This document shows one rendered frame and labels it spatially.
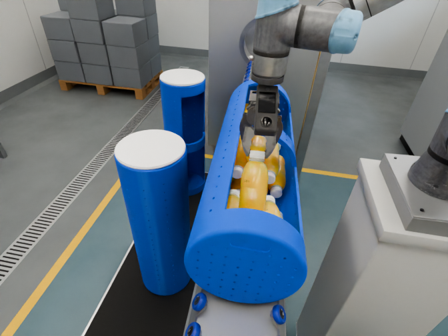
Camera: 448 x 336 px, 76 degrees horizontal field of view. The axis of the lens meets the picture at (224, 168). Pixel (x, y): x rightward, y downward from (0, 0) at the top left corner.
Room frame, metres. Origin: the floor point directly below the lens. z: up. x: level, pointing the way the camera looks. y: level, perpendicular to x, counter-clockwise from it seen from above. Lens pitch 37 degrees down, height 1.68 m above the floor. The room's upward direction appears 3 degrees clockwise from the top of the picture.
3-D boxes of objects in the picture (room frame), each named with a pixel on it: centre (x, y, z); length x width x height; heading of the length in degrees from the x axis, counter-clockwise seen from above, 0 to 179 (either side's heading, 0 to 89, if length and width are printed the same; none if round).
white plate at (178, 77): (1.76, 0.29, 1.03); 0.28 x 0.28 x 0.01
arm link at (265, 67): (0.62, -0.08, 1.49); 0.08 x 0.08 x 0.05
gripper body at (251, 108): (0.63, -0.08, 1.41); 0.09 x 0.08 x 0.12; 174
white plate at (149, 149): (0.96, 0.30, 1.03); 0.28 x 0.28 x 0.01
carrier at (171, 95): (1.76, 0.29, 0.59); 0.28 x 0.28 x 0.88
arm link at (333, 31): (0.61, -0.19, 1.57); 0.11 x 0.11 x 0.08; 73
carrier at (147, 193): (0.96, 0.30, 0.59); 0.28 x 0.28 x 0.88
